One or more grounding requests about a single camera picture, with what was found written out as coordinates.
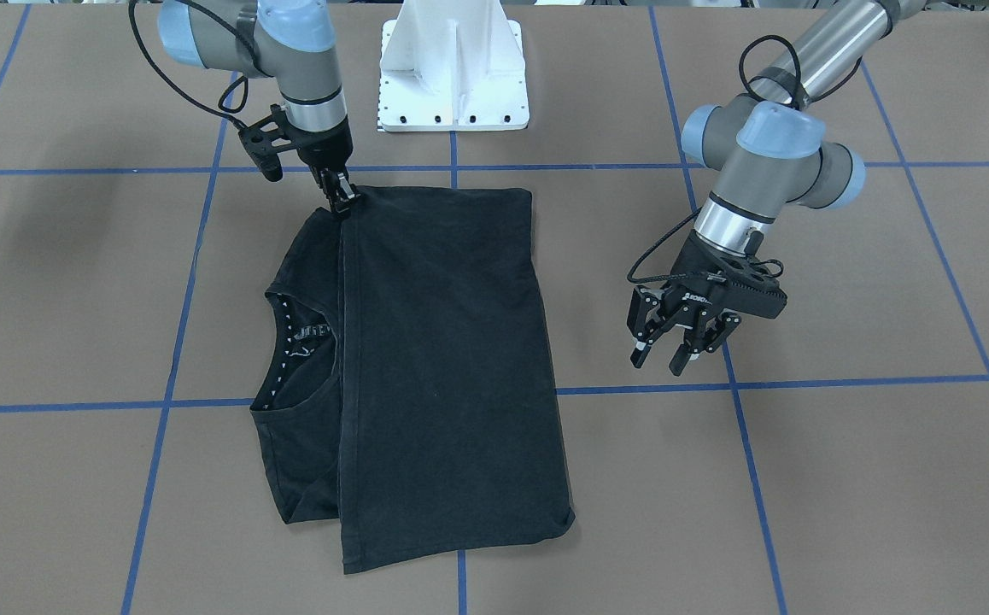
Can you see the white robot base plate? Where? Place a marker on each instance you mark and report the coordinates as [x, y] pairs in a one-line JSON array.
[[452, 65]]

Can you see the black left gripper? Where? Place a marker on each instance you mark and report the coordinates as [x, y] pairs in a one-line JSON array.
[[689, 301]]

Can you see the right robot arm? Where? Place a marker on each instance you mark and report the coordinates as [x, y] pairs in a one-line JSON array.
[[294, 44]]

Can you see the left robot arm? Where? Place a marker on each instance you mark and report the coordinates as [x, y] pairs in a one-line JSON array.
[[768, 153]]

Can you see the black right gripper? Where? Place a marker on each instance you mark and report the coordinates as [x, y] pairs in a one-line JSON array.
[[324, 147]]

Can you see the black graphic t-shirt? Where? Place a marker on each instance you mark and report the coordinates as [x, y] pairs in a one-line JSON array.
[[410, 394]]

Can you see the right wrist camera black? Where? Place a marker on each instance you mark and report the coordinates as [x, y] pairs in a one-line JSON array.
[[265, 140]]

